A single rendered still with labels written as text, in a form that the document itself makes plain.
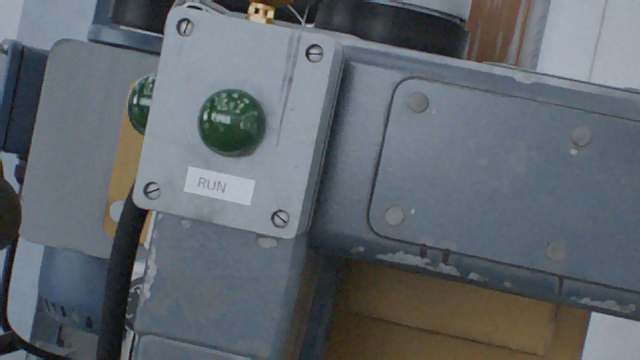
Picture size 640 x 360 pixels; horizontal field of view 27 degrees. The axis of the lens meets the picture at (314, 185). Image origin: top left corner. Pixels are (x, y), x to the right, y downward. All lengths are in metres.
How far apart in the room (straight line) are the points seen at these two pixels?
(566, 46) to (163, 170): 5.26
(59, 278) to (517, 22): 0.43
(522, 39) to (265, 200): 0.57
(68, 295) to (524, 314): 0.40
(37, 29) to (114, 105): 4.62
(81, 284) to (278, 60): 0.54
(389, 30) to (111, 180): 0.36
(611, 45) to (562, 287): 5.21
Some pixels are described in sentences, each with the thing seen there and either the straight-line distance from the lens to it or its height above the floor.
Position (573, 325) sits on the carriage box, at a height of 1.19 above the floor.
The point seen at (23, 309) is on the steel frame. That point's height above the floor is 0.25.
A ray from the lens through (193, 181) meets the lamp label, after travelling 0.58.
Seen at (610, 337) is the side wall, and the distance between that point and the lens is 5.87.
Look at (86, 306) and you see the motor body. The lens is 1.09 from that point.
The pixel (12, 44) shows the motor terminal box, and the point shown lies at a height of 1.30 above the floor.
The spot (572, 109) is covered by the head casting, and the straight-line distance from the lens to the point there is 0.62.
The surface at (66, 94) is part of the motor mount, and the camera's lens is 1.06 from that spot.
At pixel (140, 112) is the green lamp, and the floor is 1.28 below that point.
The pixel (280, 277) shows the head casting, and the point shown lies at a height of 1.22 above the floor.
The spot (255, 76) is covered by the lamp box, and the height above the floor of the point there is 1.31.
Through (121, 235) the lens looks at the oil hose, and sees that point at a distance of 0.66.
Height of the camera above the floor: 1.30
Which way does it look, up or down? 3 degrees down
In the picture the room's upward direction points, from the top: 12 degrees clockwise
